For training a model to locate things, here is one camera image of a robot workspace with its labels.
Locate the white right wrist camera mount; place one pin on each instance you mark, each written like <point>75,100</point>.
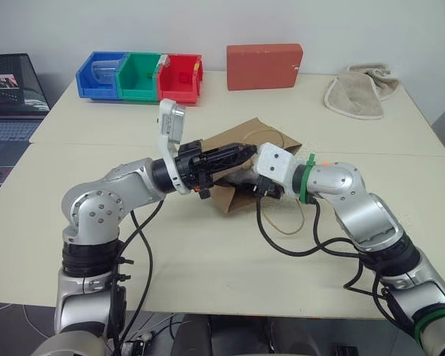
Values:
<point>274,161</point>

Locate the red plastic storage bin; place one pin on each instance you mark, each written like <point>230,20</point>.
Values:
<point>178,81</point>

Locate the brown paper bag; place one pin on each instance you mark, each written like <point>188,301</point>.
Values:
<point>241,200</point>

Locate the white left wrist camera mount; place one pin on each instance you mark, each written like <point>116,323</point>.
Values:
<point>171,124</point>

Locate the beige folded towel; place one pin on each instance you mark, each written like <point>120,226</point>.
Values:
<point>356,92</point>

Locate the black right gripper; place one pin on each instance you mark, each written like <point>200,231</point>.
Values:
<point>267,189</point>

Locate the grey plush toy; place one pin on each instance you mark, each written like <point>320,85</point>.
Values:
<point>240,178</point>

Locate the blue plastic storage bin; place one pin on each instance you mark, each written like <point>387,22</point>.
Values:
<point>96,83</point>

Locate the clear plastic cup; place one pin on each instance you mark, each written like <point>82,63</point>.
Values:
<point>104,70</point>

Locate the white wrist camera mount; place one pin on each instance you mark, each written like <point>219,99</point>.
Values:
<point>171,124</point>
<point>274,161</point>

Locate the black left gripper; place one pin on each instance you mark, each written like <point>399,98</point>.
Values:
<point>193,167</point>

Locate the green plastic storage bin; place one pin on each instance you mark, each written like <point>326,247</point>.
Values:
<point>139,79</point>

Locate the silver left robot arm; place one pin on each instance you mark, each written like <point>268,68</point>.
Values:
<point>96,207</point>

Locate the brick red foam block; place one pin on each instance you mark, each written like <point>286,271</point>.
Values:
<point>263,66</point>

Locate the open dark laptop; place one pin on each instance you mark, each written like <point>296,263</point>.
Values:
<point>11,92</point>

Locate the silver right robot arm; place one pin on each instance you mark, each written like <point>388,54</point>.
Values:
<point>371,215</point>

